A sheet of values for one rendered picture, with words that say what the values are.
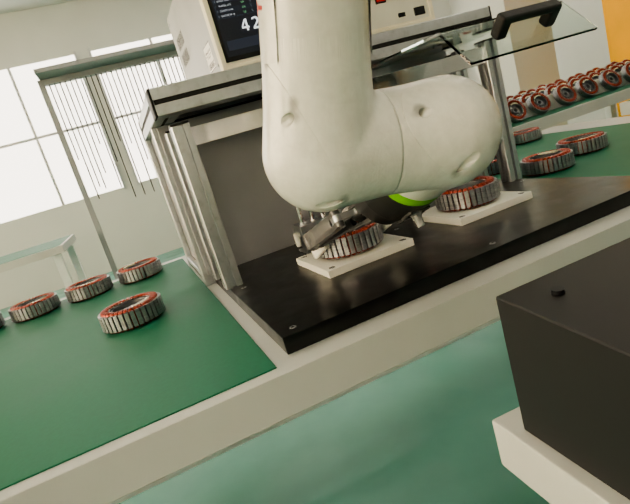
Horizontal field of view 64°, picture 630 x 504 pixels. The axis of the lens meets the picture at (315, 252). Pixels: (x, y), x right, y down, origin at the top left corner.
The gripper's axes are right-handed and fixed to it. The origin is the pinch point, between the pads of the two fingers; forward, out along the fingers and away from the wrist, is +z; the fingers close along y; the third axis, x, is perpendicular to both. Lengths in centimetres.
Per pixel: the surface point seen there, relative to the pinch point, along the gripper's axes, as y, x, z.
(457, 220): 16.7, -4.9, -4.8
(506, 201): 26.2, -5.1, -5.7
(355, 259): -2.6, -4.8, -5.3
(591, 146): 72, 2, 16
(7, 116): -125, 380, 533
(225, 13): -5.2, 42.0, -3.9
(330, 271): -7.2, -5.2, -5.7
